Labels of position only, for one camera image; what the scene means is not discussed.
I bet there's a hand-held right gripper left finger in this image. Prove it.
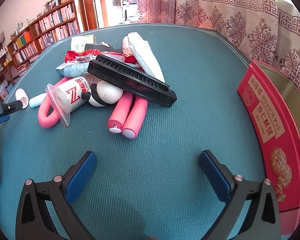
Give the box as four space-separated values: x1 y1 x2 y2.
15 151 97 240

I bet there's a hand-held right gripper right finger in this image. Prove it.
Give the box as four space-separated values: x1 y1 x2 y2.
199 150 282 240

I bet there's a pink foam hand grip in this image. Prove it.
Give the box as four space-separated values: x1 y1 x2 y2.
37 77 70 128

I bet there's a red biscuit tin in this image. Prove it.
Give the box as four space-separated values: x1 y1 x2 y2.
237 60 300 222

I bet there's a green white paper packet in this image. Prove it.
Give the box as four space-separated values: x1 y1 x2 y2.
70 34 97 50

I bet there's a small pale blue tube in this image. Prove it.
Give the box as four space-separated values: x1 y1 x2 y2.
29 92 47 108

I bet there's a small wooden shelf unit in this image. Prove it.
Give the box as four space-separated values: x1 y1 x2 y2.
0 32 15 100

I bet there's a white cup in plastic bag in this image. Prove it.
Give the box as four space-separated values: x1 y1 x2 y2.
45 76 92 128

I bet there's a teal table mat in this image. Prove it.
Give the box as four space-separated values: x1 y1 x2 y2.
0 24 280 240

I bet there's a wooden bookcase with books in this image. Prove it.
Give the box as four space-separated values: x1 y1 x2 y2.
6 0 82 77

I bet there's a black white panda toy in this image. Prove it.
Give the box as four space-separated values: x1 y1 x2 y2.
81 82 124 108

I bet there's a red snack packet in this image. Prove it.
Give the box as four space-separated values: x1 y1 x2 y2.
65 50 138 67

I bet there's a black hair comb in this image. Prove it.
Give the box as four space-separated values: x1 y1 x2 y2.
87 55 177 107

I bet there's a white tissue pack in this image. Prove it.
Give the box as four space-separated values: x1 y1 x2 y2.
128 32 166 83

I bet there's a white floor stand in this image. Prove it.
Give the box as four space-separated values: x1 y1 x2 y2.
121 0 133 24

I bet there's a patterned pink curtain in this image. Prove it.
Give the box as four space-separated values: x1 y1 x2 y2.
136 0 300 98

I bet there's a pink foam jump rope handle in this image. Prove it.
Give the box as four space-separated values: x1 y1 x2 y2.
122 97 148 139
107 92 133 133

